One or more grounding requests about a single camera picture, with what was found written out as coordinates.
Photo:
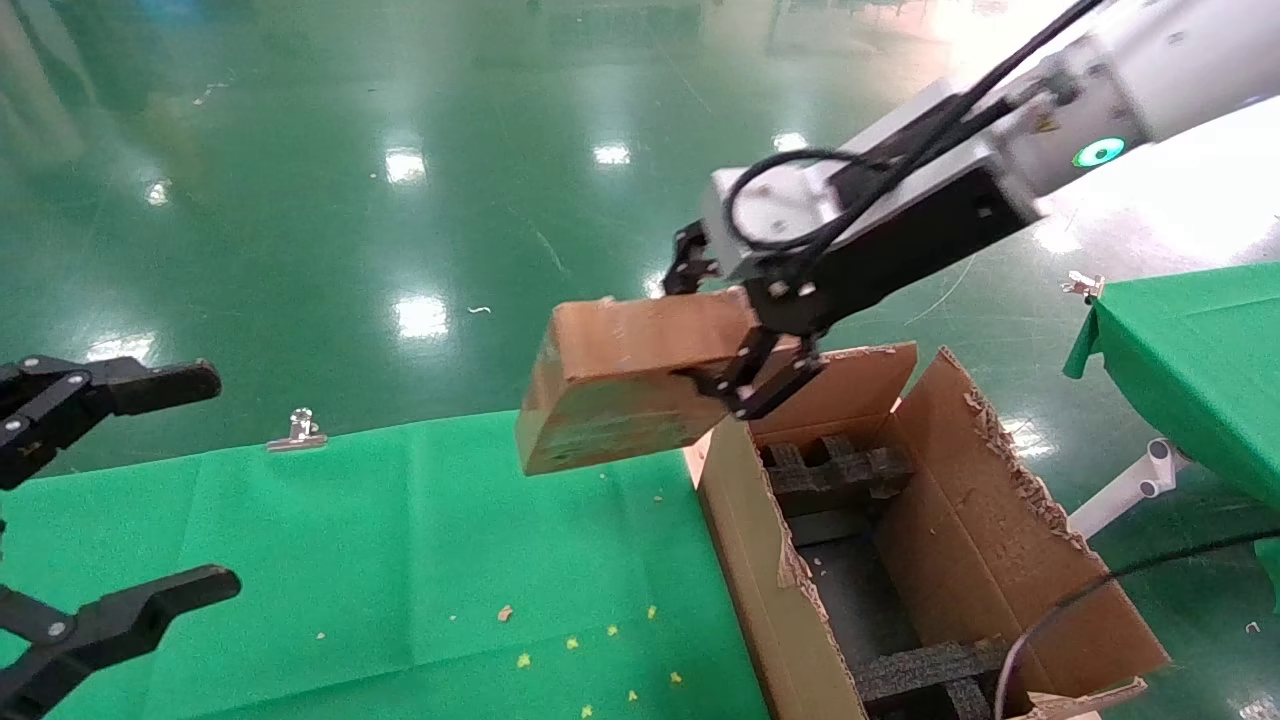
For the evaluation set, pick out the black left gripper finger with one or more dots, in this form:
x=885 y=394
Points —
x=140 y=385
x=120 y=620

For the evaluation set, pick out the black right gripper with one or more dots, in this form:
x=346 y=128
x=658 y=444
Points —
x=900 y=250

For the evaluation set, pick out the small brown cardboard box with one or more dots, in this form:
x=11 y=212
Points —
x=620 y=400

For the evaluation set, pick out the large open cardboard carton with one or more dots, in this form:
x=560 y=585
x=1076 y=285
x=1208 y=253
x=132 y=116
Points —
x=1000 y=540

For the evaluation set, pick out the silver binder clip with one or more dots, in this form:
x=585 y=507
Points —
x=296 y=440
x=1083 y=286

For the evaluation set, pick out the large green tablecloth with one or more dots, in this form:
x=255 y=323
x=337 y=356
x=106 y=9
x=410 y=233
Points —
x=350 y=560

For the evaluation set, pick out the white metal table leg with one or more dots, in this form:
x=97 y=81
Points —
x=1130 y=490

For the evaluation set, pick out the green cloth side table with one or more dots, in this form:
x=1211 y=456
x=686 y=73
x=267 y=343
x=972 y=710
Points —
x=1190 y=340

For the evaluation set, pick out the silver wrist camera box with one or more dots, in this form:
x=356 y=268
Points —
x=775 y=205

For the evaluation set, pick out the silver camera mounting bracket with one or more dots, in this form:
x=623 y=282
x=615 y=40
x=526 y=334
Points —
x=890 y=125

